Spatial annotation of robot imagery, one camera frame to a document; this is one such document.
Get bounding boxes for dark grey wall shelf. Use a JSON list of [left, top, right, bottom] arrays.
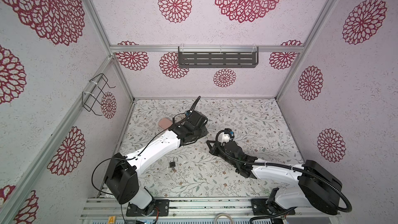
[[177, 47, 259, 68]]

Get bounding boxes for white cable loop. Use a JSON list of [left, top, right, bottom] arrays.
[[213, 213, 235, 224]]

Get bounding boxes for black padlock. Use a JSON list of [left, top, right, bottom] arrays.
[[169, 157, 178, 169]]

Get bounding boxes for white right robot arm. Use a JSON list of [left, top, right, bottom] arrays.
[[206, 129, 352, 223]]

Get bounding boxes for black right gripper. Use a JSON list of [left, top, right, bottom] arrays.
[[206, 139, 238, 170]]

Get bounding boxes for black wire wall basket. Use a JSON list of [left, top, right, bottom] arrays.
[[81, 73, 117, 119]]

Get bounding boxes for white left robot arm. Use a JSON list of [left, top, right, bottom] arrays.
[[100, 96, 208, 216]]

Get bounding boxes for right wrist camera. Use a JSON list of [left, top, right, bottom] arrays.
[[220, 129, 235, 146]]

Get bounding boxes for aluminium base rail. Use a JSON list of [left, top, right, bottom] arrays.
[[77, 197, 344, 224]]

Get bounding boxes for pink glasses case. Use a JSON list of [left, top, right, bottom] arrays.
[[158, 118, 173, 130]]

